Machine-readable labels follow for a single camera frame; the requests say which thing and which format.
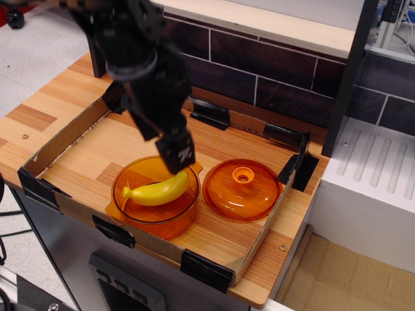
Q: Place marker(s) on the dark shelf post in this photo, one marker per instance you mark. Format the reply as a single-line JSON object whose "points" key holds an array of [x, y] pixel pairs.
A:
{"points": [[338, 118]]}

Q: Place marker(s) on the white toy sink drainboard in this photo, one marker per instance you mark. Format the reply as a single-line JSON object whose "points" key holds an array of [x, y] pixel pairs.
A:
{"points": [[365, 200]]}

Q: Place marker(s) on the yellow plastic banana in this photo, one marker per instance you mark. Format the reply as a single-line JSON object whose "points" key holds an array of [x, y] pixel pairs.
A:
{"points": [[158, 193]]}

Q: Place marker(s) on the orange transparent pot lid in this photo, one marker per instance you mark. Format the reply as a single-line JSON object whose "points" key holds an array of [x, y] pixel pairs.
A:
{"points": [[241, 190]]}

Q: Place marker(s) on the light wooden shelf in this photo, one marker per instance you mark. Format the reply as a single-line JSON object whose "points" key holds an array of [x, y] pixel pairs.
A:
{"points": [[293, 31]]}

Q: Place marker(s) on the cardboard fence with black tape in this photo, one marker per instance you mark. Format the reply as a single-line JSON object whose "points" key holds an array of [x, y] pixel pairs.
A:
{"points": [[231, 228]]}

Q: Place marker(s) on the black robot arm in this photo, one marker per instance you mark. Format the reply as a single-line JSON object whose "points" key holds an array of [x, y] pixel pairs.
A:
{"points": [[115, 26]]}

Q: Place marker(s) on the black chair caster wheel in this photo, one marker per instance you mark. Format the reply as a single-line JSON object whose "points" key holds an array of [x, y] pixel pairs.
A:
{"points": [[15, 18]]}

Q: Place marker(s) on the orange transparent pot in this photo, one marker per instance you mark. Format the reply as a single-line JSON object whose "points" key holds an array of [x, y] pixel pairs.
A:
{"points": [[165, 221]]}

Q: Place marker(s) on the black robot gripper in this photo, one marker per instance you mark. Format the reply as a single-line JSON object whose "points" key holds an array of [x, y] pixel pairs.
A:
{"points": [[157, 83]]}

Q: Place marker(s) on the grey toy oven front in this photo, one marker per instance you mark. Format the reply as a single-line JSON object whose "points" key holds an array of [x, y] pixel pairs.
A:
{"points": [[122, 291]]}

